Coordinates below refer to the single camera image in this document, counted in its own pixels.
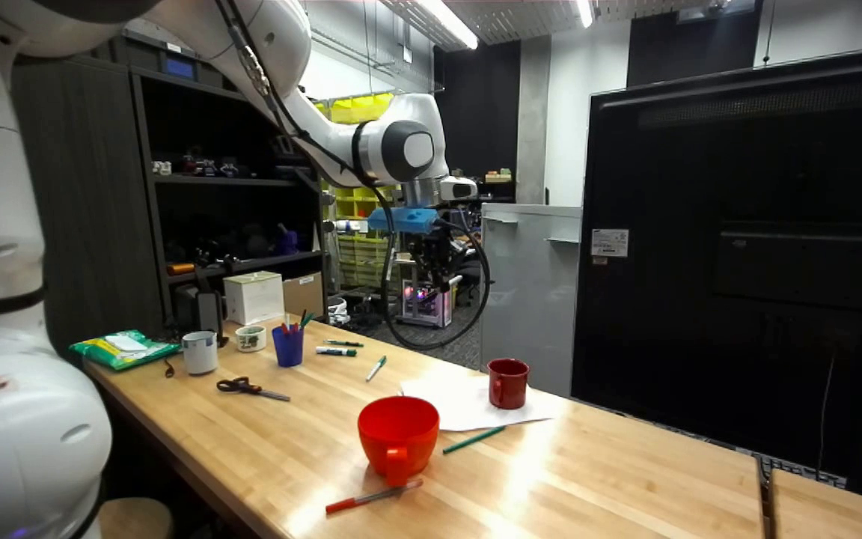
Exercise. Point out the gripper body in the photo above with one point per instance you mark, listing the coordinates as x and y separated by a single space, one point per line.
435 245

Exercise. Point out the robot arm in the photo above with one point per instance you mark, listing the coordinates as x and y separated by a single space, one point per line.
19 419

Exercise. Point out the black marker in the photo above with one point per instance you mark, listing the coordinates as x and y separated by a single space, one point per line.
343 343

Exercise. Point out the slim white green marker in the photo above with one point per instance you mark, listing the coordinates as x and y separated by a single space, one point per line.
376 368

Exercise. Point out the white marker with green cap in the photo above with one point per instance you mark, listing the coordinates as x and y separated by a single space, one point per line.
335 351

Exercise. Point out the red mug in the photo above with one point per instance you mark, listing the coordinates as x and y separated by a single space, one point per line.
507 383

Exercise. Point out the white mug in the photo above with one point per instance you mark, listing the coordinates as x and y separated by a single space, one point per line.
200 355

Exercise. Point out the lit computer case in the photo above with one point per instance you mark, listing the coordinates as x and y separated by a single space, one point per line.
427 305

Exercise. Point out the rack of yellow bins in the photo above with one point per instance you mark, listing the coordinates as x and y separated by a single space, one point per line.
360 254

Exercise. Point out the grey cabinet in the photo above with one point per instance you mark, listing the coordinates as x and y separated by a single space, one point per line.
528 299

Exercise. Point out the cardboard box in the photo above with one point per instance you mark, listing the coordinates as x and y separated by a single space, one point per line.
304 294

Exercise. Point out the purple figure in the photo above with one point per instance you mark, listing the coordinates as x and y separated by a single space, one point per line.
286 241

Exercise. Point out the white paper sheet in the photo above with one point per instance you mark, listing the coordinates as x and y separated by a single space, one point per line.
461 404

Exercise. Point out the bundle of markers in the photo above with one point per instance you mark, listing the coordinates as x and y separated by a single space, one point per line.
290 324

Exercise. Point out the blue cup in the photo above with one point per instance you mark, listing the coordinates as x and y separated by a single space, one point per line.
288 349

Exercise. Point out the white box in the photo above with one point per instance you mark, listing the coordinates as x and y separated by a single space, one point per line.
254 298

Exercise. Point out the large orange cup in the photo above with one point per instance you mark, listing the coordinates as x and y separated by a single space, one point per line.
398 434

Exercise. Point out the green pen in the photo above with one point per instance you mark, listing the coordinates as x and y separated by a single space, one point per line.
474 439

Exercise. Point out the small white bowl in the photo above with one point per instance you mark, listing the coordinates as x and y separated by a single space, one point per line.
251 339

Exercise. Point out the ceiling light strip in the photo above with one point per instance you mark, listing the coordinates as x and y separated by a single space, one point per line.
585 11
447 22

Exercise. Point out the black device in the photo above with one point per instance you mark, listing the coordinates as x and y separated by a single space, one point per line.
203 311

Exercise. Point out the orange roll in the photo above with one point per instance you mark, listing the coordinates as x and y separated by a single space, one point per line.
180 268

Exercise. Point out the red pen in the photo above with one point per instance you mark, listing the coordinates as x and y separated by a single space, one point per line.
371 497

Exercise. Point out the small black clip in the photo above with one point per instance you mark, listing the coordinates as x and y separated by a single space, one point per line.
168 368

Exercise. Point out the large black monitor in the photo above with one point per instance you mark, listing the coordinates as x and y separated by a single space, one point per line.
738 262

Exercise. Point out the green wet wipes packet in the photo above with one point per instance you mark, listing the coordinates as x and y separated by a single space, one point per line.
120 350

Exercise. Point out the dark shelf unit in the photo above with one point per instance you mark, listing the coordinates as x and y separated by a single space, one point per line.
94 209

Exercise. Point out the round wooden stool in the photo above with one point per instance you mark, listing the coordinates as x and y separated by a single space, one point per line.
135 520

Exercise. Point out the black keyboard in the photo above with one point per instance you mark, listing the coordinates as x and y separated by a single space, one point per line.
812 473

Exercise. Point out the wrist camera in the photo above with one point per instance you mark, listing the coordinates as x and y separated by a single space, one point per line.
408 218

